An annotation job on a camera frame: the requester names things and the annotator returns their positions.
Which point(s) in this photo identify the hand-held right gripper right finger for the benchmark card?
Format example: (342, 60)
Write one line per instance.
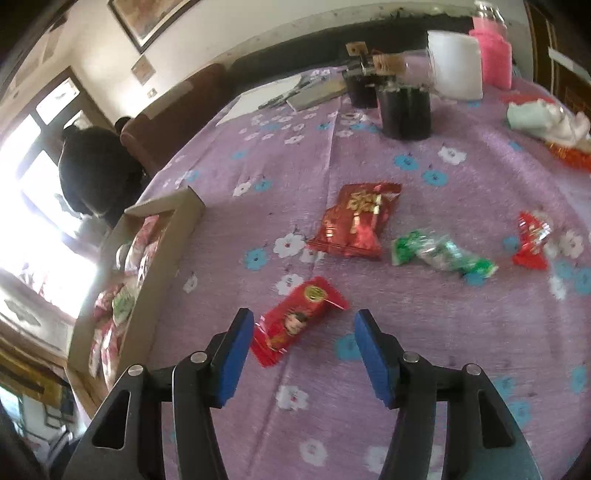
(374, 360)

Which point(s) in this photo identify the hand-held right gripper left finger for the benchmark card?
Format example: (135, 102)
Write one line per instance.
(233, 360)

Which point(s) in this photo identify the red doll-print snack packet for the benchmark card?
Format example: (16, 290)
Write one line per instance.
(295, 318)

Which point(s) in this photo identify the shallow cardboard box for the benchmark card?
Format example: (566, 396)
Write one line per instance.
(161, 277)

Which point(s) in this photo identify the white green-print snack packet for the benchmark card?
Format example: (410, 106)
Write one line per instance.
(123, 302)

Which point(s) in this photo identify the pink cartoon snack packet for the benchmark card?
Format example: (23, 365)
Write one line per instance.
(143, 244)
(108, 350)

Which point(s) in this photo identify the green twisted candy packet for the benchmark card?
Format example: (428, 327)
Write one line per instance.
(438, 251)

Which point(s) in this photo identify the dark red gold-print snack packet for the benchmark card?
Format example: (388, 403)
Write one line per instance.
(104, 300)
(355, 221)

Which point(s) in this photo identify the small red candy packet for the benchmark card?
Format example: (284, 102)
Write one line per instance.
(531, 240)

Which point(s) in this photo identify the purple floral tablecloth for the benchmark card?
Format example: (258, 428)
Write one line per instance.
(323, 415)

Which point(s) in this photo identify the black canister with wooden knob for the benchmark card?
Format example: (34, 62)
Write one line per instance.
(362, 92)
(406, 115)

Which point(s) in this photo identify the brown upholstered chair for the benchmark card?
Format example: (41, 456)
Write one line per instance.
(175, 120)

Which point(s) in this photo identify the white paper sheet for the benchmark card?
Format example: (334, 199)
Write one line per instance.
(258, 99)

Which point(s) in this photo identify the tan notebook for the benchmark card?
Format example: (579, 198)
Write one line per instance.
(316, 97)

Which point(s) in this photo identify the black pen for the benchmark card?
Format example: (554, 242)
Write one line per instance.
(286, 94)

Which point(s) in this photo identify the red tassel ornament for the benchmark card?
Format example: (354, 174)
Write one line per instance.
(572, 159)

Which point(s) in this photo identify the white and green cloth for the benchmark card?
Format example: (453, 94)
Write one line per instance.
(545, 122)

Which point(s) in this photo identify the white plastic jar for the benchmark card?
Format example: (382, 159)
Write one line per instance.
(457, 64)

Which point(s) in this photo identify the dark sofa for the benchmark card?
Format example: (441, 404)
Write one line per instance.
(295, 50)

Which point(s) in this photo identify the pink thermos with knit sleeve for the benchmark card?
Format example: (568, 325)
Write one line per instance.
(494, 50)

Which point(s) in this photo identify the wooden cabinet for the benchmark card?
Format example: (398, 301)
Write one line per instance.
(563, 55)

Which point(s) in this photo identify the small wall plaque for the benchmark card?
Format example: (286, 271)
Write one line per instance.
(142, 69)

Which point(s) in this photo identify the framed wall picture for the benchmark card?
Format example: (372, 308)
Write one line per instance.
(147, 18)

